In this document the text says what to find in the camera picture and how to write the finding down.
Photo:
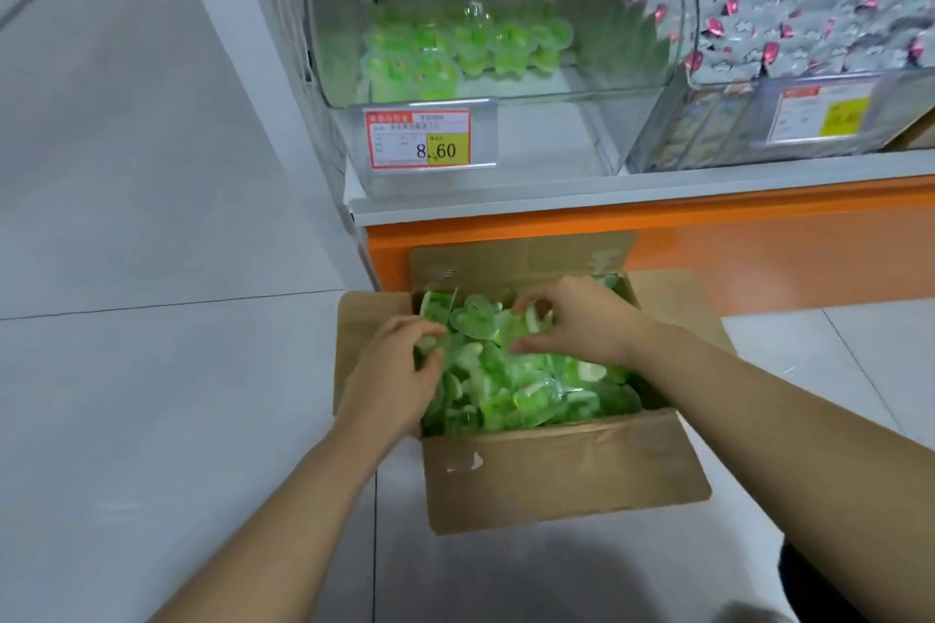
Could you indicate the person's right hand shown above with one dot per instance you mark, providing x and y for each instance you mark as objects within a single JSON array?
[{"x": 592, "y": 319}]

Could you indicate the person's left hand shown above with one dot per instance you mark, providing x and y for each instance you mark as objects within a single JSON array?
[{"x": 383, "y": 381}]

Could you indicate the person's left fingers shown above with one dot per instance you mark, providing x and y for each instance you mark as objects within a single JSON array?
[{"x": 427, "y": 341}]

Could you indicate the person's right thumb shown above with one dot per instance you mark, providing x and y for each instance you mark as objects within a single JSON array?
[{"x": 537, "y": 341}]

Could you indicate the green heart jelly cup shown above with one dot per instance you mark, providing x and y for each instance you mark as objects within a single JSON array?
[{"x": 527, "y": 332}]

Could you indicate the person's right forearm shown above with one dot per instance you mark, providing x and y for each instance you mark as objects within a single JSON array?
[{"x": 767, "y": 440}]

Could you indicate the person's left forearm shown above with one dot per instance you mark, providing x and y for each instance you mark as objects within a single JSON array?
[{"x": 292, "y": 527}]

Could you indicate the pile of green jelly cups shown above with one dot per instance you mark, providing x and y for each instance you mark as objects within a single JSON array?
[{"x": 511, "y": 389}]

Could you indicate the brown cardboard box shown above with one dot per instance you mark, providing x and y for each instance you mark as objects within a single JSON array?
[{"x": 562, "y": 476}]

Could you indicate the red and yellow price tag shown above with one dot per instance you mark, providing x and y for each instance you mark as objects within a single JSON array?
[
  {"x": 822, "y": 111},
  {"x": 420, "y": 137}
]

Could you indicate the orange and white display shelf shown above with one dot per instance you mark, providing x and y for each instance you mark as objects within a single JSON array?
[{"x": 730, "y": 243}]

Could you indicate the group of green jelly cups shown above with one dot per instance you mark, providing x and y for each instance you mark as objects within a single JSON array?
[{"x": 467, "y": 49}]

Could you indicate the clear plastic display bin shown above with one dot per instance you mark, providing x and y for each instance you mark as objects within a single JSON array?
[
  {"x": 803, "y": 111},
  {"x": 475, "y": 9}
]

